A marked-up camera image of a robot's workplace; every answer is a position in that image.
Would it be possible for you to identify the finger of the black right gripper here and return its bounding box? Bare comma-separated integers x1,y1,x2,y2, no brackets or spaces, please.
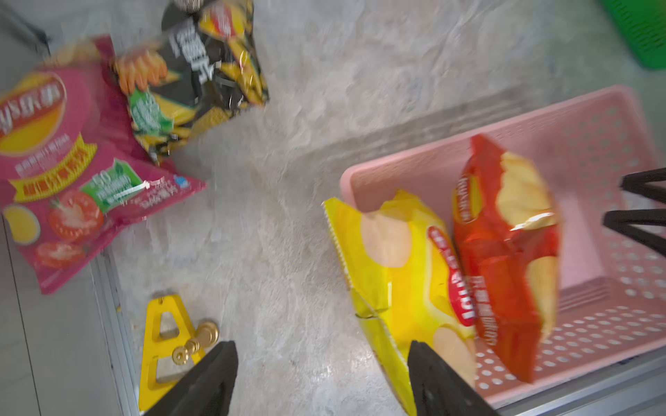
603,209,665,257
620,167,666,204

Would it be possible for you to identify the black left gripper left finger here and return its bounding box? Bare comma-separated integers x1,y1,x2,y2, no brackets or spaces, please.
145,341,239,416

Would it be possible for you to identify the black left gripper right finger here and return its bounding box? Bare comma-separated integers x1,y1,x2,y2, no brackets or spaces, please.
408,341,500,416

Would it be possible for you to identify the pink plastic basket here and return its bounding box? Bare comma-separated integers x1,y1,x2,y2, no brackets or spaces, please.
339,85,666,409

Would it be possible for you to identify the red chips bag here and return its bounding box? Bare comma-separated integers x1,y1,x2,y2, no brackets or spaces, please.
453,135,561,383

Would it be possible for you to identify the yellow chips bag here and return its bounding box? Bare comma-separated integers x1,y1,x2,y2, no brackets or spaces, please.
323,191,477,415

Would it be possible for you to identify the green plastic basket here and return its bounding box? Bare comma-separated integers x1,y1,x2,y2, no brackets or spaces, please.
601,0,665,70

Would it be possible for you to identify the magenta chips bag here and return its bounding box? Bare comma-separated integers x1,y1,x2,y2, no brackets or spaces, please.
1,36,205,295

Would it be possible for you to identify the black snack bag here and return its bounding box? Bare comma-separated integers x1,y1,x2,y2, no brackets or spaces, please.
113,1,270,164

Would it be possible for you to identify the brass knob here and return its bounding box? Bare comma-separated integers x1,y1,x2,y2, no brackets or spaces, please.
172,321,220,366

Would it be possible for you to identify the yellow plastic triangle frame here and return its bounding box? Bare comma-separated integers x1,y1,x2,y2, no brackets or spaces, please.
138,295,197,412

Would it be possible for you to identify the left side floor rail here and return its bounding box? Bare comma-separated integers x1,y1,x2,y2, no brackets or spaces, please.
90,249,143,416

